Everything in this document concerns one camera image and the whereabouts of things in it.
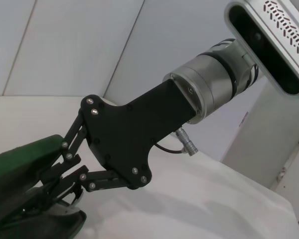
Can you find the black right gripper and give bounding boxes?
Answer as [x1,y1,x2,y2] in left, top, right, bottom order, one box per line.
[40,80,198,198]

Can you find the black glasses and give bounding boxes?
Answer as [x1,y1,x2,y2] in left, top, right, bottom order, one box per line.
[21,183,84,216]

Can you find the green glasses case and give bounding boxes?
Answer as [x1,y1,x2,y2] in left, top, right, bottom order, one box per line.
[0,134,88,239]

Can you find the white panel fixture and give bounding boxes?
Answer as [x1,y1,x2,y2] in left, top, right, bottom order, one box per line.
[276,158,290,182]

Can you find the black cable with metal plug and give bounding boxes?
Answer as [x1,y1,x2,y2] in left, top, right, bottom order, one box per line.
[153,126,203,157]

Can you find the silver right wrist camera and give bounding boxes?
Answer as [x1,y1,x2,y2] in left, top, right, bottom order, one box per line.
[224,0,299,98]

